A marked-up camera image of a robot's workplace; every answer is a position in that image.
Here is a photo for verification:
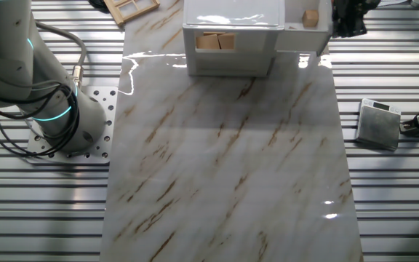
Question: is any silver digital scale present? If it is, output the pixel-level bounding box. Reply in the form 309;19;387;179
354;98;402;152

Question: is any white cabinet body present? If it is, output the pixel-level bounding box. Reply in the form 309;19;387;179
182;0;287;78

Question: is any wooden window frame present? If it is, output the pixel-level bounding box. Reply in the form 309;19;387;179
102;0;161;26

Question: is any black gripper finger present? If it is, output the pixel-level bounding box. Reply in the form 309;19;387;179
332;23;346;39
345;22;367;38

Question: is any black base cable bundle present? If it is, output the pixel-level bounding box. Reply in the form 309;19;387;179
0;82;81;159

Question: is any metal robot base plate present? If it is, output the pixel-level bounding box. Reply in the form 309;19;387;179
25;86;119;164

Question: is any gray robot cable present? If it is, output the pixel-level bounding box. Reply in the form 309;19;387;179
34;20;88;88

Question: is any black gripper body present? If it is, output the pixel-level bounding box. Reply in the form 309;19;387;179
331;0;381;28

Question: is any wooden block inside cabinet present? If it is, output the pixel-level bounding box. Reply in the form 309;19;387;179
195;33;220;50
218;32;236;50

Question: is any large wooden cube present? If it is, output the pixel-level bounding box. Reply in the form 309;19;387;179
301;9;320;28

